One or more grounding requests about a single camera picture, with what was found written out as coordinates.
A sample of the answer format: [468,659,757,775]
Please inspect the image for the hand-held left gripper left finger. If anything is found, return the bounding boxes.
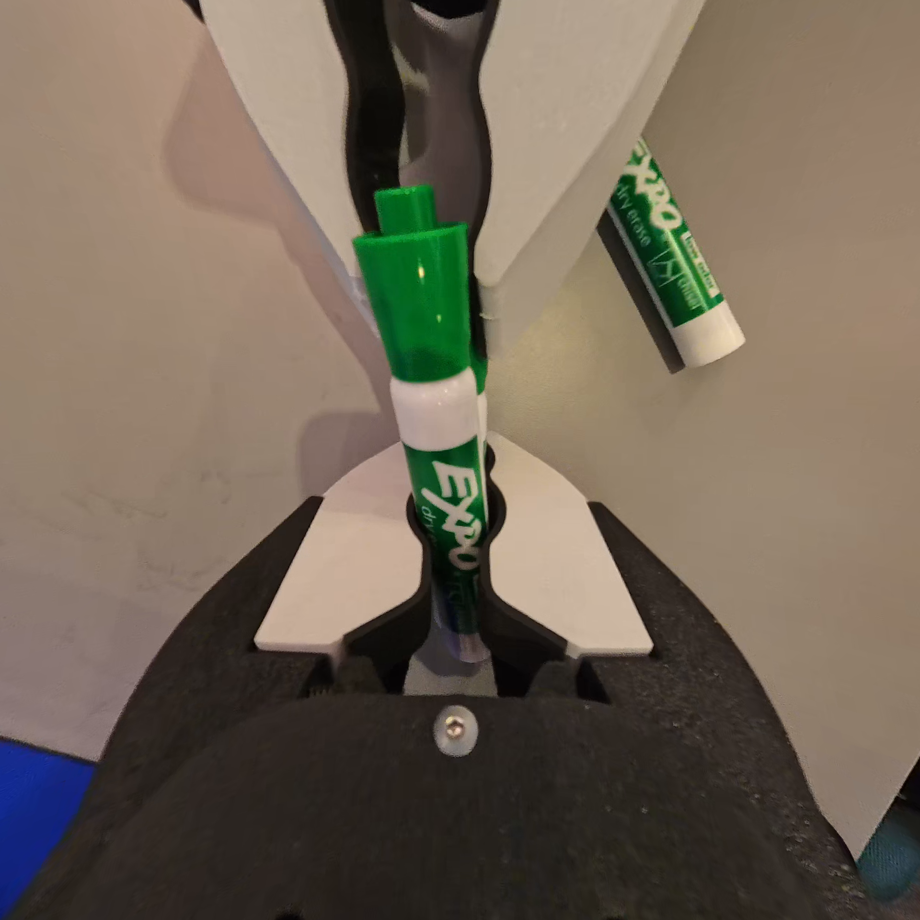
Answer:
[255,442,432,655]

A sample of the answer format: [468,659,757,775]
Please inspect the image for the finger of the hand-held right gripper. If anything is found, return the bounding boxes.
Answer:
[197,0,402,321]
[469,0,709,362]

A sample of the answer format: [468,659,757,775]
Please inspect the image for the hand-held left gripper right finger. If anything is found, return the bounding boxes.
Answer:
[478,446,656,658]

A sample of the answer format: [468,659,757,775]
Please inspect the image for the green dry-erase marker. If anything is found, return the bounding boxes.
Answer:
[466,269,493,461]
[351,185,498,664]
[595,135,747,369]

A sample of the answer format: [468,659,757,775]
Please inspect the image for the blue plastic bin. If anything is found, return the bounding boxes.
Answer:
[0,733,98,914]

